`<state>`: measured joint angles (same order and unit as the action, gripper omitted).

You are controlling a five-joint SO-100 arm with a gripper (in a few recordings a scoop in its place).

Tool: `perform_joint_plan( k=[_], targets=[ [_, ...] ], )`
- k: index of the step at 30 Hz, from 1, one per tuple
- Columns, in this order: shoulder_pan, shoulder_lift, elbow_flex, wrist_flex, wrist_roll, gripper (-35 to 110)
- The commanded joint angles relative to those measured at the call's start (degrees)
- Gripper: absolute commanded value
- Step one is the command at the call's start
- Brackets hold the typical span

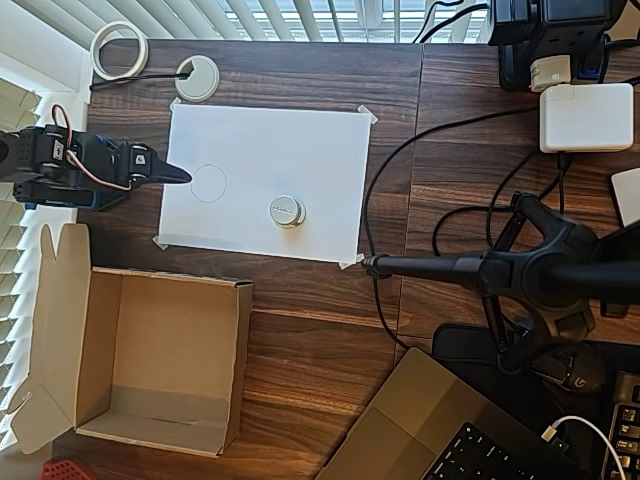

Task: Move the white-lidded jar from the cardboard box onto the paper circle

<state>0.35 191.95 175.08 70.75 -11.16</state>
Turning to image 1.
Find jar with silver lid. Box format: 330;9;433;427
268;194;306;230

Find brown cardboard box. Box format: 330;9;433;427
9;222;255;459

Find white round desk grommet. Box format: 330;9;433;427
174;56;220;101

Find beige masking tape roll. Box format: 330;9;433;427
90;22;149;81

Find white paper sheet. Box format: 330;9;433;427
157;102;372;265

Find cream vertical blinds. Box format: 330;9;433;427
0;209;51;451

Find white vertical window blinds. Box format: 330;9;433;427
0;0;496;131

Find red perforated base block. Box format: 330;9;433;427
40;457;94;480

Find grey laptop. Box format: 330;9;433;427
314;347;591;480

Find black mouse pad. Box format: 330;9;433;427
432;322;640;401

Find small beige plug adapter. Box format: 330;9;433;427
528;54;574;94

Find black power strip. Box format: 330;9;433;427
487;0;629;92

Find white square power adapter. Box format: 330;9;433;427
538;82;635;154

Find black computer mouse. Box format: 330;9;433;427
542;347;609;392

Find white flat device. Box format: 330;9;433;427
609;168;640;229

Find black keyboard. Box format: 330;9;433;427
597;369;640;480

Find red servo wire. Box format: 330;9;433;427
52;104;134;194

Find thin black grommet cable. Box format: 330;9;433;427
88;69;194;92

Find long black cable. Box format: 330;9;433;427
360;107;541;351

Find black power cable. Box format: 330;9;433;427
417;0;494;44

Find black camera tripod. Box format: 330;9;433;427
362;192;640;376

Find looped black cable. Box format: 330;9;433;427
431;149;569;261

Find white charging cable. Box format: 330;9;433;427
542;414;629;480

